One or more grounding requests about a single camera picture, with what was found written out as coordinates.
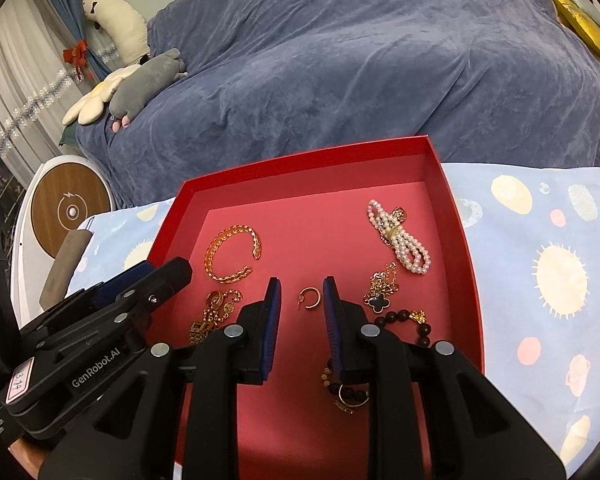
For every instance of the gold hoop earring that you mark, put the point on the gold hoop earring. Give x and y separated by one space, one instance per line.
319 300

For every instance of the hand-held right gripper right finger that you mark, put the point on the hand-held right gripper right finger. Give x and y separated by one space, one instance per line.
332 330

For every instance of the red cardboard box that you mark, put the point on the red cardboard box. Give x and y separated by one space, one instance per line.
305 200

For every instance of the white long plush toy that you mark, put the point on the white long plush toy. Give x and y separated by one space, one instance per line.
122 25

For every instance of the red bow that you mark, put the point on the red bow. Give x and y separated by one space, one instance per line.
75 52

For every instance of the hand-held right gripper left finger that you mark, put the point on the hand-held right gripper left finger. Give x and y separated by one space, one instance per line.
272 330

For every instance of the blue covered sofa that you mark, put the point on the blue covered sofa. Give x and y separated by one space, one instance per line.
355 60

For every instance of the cream flower cushion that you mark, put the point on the cream flower cushion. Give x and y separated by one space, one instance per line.
92 102

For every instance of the gold cushion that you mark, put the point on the gold cushion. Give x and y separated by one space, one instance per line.
585 25

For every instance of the gray plush toy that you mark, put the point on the gray plush toy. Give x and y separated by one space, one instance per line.
140 85

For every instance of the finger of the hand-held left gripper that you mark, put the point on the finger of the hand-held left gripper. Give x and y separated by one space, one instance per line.
125 280
170 277

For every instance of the white curtain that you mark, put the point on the white curtain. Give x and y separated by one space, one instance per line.
20 75

